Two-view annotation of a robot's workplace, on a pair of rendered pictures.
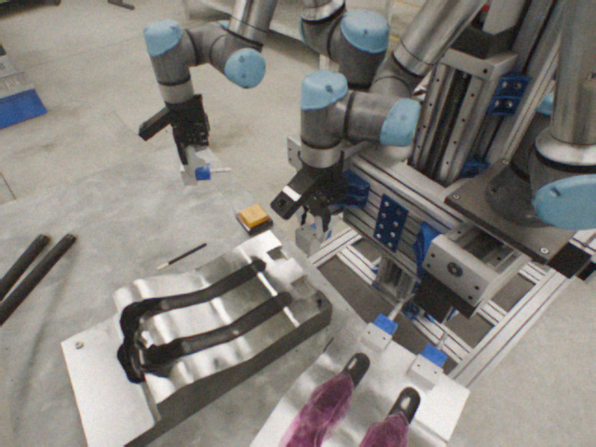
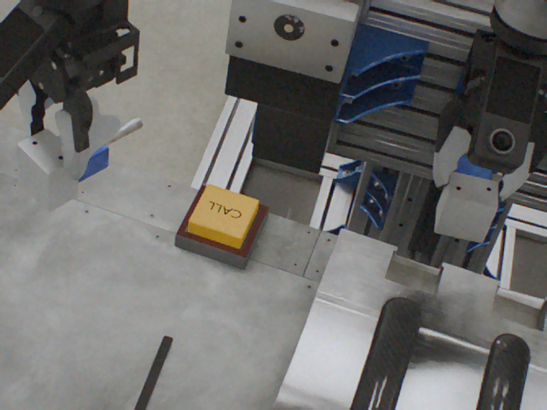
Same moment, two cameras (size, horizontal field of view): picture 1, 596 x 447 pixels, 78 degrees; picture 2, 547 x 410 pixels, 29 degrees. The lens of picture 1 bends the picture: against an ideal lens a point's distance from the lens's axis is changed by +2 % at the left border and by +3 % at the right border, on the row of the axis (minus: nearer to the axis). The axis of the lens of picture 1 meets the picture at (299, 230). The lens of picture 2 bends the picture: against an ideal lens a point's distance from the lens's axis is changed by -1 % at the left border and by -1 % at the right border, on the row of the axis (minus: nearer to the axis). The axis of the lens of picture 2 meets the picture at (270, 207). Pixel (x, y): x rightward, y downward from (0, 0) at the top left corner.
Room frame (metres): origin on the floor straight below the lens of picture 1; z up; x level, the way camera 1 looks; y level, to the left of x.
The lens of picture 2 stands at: (0.18, 0.64, 1.67)
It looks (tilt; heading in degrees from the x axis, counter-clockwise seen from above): 47 degrees down; 314
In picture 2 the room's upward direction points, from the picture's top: 11 degrees clockwise
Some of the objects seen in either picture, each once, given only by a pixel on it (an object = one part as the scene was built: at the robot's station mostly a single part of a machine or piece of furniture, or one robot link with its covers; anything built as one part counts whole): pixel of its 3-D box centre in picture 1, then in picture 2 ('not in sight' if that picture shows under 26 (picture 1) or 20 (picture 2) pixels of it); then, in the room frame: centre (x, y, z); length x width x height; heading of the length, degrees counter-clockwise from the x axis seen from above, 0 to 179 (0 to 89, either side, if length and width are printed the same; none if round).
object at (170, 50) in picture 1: (169, 52); not in sight; (0.81, 0.28, 1.25); 0.09 x 0.08 x 0.11; 126
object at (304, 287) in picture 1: (304, 291); (514, 316); (0.45, -0.01, 0.87); 0.05 x 0.05 x 0.04; 35
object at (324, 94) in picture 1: (324, 109); not in sight; (0.57, -0.04, 1.25); 0.09 x 0.08 x 0.11; 71
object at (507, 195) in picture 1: (533, 182); not in sight; (0.57, -0.47, 1.09); 0.15 x 0.15 x 0.10
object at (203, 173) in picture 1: (207, 171); (87, 149); (0.81, 0.26, 0.93); 0.13 x 0.05 x 0.05; 97
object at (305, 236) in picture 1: (322, 229); (468, 174); (0.59, -0.05, 0.93); 0.13 x 0.05 x 0.05; 133
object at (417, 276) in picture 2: (279, 259); (411, 281); (0.54, 0.05, 0.87); 0.05 x 0.05 x 0.04; 35
